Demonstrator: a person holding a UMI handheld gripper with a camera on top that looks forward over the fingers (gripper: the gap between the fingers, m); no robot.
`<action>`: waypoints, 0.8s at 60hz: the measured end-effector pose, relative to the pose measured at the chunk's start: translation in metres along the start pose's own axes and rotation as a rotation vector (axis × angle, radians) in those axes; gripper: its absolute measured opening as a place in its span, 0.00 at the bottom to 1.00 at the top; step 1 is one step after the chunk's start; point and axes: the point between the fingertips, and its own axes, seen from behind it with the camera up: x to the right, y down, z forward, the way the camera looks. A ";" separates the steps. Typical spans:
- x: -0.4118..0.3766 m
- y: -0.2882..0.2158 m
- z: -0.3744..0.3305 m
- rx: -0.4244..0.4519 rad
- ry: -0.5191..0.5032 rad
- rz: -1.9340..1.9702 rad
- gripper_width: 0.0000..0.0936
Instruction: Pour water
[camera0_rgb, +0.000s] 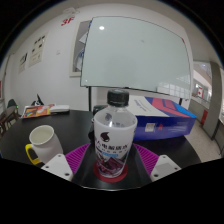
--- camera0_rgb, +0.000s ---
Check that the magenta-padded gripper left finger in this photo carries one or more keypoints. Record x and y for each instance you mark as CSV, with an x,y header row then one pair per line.
x,y
58,165

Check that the framed notice board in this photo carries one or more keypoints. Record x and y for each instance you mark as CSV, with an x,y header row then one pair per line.
x,y
76,50

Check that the clear bottle with white label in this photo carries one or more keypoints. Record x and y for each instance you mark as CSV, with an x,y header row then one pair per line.
x,y
115,133

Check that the whiteboard on black stand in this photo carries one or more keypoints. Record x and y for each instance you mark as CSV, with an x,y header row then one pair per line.
x,y
136,53

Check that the dark chair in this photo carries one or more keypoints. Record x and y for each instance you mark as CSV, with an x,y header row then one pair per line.
x,y
8,115

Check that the small black desk object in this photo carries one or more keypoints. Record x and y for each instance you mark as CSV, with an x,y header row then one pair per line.
x,y
38,100

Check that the red wall sign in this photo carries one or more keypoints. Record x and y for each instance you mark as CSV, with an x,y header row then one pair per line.
x,y
67,21

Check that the blue and white cardboard box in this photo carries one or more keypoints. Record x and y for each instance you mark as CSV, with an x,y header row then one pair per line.
x,y
166,121

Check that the large white wall poster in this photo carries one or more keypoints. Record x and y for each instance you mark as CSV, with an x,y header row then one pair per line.
x,y
37,50

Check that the white flat case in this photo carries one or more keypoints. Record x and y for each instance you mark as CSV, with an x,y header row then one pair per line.
x,y
60,108

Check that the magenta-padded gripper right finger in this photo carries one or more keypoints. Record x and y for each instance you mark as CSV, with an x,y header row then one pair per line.
x,y
166,166

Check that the small white wall poster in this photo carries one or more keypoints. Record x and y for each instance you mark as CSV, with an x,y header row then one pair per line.
x,y
23,62

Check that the colourful flat book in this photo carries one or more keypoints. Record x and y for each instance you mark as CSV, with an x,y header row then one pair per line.
x,y
37,111

